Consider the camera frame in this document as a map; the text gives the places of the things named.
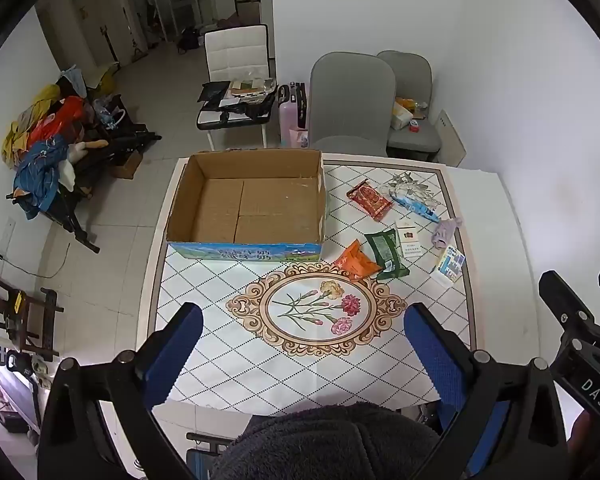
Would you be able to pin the dark wooden furniture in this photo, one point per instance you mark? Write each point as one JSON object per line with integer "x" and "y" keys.
{"x": 15, "y": 310}

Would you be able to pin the purple sock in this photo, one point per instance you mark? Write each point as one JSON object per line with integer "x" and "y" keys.
{"x": 445, "y": 232}

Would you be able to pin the black floor bag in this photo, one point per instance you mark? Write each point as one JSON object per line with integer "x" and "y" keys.
{"x": 188, "y": 40}

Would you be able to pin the small white blue box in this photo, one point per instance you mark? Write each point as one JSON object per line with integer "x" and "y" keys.
{"x": 450, "y": 265}

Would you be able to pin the yellow white packet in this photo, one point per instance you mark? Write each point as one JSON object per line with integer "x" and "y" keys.
{"x": 401, "y": 114}

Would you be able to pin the pile of papers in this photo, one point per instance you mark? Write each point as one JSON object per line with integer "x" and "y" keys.
{"x": 252, "y": 87}

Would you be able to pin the person's dark fleece clothing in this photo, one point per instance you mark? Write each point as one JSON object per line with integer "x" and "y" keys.
{"x": 325, "y": 445}

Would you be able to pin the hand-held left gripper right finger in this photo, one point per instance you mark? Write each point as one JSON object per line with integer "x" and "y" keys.
{"x": 432, "y": 355}

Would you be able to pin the grey fabric chair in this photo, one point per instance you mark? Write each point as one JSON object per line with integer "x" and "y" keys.
{"x": 352, "y": 100}
{"x": 415, "y": 72}

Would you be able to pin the small cardboard box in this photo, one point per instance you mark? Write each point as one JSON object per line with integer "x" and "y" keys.
{"x": 126, "y": 165}

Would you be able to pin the white padded chair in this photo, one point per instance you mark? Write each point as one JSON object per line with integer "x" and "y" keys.
{"x": 237, "y": 50}

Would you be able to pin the floral patterned table cover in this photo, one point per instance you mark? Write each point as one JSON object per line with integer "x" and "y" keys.
{"x": 260, "y": 360}

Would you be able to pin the black folding rack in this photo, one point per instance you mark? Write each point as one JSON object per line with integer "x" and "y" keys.
{"x": 80, "y": 225}

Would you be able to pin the white cigarette box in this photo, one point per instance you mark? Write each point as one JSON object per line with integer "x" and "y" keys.
{"x": 409, "y": 240}

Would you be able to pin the pile of colourful clothes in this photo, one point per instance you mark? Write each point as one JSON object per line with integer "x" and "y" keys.
{"x": 45, "y": 160}

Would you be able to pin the small pink bag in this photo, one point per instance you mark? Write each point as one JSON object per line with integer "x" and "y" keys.
{"x": 298, "y": 138}

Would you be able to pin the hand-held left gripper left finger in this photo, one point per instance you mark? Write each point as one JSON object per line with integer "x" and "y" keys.
{"x": 175, "y": 360}

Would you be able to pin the black plastic bag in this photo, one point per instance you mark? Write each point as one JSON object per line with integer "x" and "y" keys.
{"x": 214, "y": 92}

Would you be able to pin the pink suitcase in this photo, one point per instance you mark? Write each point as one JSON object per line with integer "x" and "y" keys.
{"x": 292, "y": 107}

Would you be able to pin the green snack packet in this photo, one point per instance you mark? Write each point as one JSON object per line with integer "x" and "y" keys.
{"x": 387, "y": 252}

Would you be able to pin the orange snack packet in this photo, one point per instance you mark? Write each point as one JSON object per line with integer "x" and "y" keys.
{"x": 357, "y": 262}

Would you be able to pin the blue tissue packet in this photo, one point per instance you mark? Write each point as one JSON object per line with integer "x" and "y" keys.
{"x": 417, "y": 208}

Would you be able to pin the silver floral packet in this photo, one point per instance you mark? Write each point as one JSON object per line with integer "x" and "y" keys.
{"x": 411, "y": 184}

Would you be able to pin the red snack packet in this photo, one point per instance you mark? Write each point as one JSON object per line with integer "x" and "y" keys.
{"x": 372, "y": 201}

